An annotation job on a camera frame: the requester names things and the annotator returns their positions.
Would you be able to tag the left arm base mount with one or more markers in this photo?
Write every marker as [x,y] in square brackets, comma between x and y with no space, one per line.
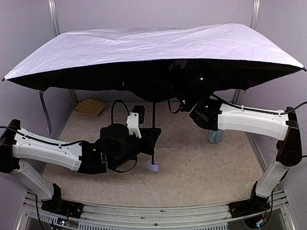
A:
[63,207]

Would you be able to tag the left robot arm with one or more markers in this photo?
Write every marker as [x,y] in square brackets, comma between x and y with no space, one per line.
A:
[117,145]

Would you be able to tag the front aluminium rail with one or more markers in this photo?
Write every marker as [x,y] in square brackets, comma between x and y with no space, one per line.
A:
[220,216]

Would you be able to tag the aluminium frame post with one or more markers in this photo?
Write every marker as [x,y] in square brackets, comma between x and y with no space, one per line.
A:
[55,24]
[253,23]

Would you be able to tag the light blue mug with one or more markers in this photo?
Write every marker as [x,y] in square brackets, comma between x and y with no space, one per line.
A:
[214,137]

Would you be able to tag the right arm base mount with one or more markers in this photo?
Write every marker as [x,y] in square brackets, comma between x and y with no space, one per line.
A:
[247,207]

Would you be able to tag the yellow woven mat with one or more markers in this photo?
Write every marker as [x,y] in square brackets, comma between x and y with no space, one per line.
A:
[90,106]

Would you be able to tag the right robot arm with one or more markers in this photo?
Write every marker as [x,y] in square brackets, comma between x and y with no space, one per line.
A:
[217,114]

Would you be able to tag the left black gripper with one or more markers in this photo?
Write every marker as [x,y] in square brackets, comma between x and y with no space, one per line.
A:
[146,140]

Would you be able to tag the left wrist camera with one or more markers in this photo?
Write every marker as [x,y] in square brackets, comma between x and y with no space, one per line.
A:
[134,119]

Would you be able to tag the right aluminium frame post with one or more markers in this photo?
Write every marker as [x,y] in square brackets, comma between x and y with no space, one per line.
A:
[253,23]

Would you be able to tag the lavender folding umbrella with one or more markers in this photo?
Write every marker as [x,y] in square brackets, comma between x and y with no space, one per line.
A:
[157,64]

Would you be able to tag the left aluminium frame post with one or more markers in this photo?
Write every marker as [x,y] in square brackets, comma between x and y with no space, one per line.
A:
[55,24]

